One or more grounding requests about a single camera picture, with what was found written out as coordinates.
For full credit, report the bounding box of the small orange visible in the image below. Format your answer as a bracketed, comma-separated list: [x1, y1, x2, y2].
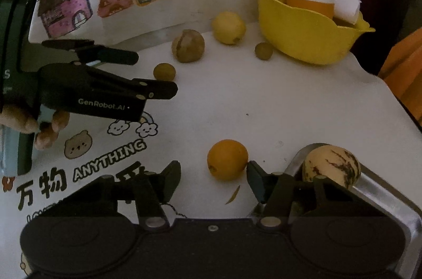
[207, 140, 249, 181]

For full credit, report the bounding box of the small brown-green fruit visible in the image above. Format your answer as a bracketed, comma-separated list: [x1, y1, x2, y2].
[153, 63, 176, 82]

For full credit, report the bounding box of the tan striped round fruit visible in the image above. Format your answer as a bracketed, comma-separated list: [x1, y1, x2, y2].
[172, 30, 205, 63]

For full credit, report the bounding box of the small olive fruit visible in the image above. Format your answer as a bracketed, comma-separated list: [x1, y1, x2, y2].
[255, 42, 274, 61]

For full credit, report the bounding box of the person's left hand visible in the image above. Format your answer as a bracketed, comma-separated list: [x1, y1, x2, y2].
[1, 106, 70, 150]

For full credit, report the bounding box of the dark metal baking tray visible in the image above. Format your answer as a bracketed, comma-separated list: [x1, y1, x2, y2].
[250, 142, 422, 279]

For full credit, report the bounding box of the white printed table cover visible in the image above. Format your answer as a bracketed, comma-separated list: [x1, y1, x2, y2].
[1, 24, 421, 278]

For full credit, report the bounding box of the yellow lemon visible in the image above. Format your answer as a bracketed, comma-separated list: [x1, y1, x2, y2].
[212, 11, 246, 45]

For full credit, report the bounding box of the yellow plastic bowl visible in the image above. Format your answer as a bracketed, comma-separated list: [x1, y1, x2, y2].
[257, 0, 375, 65]

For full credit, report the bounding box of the woman in orange dress poster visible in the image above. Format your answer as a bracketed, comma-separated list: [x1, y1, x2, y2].
[378, 28, 422, 125]

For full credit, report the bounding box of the white paper cup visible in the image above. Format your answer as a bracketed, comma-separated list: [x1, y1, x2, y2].
[334, 0, 361, 25]

